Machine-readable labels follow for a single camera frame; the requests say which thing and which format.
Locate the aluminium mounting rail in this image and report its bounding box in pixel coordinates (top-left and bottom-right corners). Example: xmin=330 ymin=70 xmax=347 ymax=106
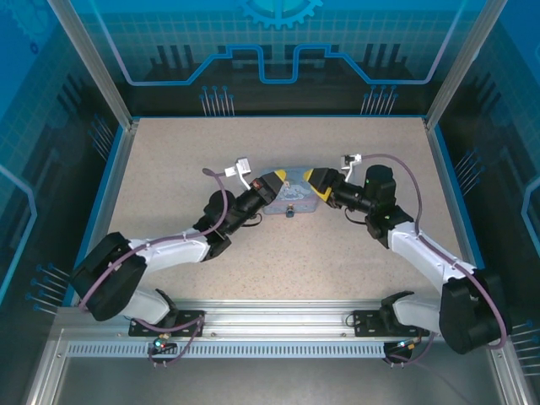
xmin=57 ymin=299 xmax=507 ymax=338

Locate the aluminium side rail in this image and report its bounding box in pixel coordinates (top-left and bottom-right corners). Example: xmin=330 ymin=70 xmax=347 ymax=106
xmin=71 ymin=120 xmax=140 ymax=307

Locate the aluminium frame post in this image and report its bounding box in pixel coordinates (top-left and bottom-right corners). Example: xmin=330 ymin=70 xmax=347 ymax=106
xmin=424 ymin=0 xmax=504 ymax=130
xmin=46 ymin=0 xmax=141 ymax=130

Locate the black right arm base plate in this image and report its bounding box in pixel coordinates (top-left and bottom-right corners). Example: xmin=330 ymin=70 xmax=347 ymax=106
xmin=352 ymin=310 xmax=427 ymax=338

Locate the light blue pouch bag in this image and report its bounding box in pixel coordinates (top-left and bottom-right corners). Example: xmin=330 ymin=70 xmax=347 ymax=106
xmin=257 ymin=166 xmax=321 ymax=216

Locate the short purple cable loop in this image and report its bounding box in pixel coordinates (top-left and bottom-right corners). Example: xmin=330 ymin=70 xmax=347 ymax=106
xmin=381 ymin=331 xmax=438 ymax=368
xmin=133 ymin=314 xmax=208 ymax=368

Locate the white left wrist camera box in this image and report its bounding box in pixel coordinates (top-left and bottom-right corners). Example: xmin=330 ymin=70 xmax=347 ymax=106
xmin=224 ymin=156 xmax=254 ymax=192

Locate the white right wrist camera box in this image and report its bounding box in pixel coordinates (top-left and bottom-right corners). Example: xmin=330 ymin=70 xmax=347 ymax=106
xmin=339 ymin=152 xmax=364 ymax=183

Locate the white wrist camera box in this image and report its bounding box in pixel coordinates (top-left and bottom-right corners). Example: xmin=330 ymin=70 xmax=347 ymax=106
xmin=339 ymin=152 xmax=364 ymax=183
xmin=224 ymin=156 xmax=254 ymax=192

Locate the slotted grey cable duct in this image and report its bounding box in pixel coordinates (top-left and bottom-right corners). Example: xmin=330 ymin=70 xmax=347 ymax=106
xmin=66 ymin=342 xmax=400 ymax=359

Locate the grey metal shelf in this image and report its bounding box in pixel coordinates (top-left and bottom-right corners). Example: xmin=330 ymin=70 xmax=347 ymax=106
xmin=24 ymin=328 xmax=540 ymax=405

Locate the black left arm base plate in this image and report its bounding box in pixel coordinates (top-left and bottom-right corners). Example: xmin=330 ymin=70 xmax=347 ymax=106
xmin=128 ymin=310 xmax=207 ymax=338

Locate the blue table edge strip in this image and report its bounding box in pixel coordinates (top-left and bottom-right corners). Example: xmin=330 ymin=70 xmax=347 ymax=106
xmin=62 ymin=125 xmax=127 ymax=305
xmin=432 ymin=125 xmax=486 ymax=271

